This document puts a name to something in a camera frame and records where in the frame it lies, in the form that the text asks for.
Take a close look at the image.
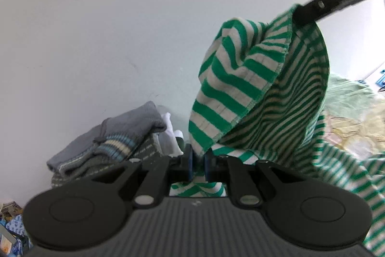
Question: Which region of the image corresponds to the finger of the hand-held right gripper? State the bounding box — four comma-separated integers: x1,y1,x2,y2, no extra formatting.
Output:
292,0,342,25

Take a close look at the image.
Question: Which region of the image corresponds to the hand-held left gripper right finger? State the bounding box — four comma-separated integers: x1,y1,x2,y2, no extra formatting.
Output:
205,154,303,209

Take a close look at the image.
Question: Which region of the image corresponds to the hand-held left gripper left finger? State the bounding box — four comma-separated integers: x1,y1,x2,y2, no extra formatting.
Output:
90,145,194,209

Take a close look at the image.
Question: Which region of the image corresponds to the green striped shirt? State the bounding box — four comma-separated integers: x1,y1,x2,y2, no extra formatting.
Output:
170,4,385,254

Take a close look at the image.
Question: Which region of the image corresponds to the white folded shirt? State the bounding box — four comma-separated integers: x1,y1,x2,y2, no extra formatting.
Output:
155,112,185,158

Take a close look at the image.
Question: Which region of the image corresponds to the grey patterned folded sweater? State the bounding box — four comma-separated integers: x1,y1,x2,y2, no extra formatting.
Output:
51,133,164,188

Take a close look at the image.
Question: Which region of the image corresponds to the grey knit sweater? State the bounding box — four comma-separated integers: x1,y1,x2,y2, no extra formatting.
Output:
46,101,167,176

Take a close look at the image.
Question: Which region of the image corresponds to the blue plastic object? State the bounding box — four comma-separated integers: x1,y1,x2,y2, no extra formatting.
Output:
375,69,385,89

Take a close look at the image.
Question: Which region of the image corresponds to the yellow green printed bed sheet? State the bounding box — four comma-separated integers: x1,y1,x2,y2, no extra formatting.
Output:
319,73,385,161

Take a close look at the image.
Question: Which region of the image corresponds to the blue patterned cloth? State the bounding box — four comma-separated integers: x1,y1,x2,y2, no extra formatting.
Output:
0,213,33,254

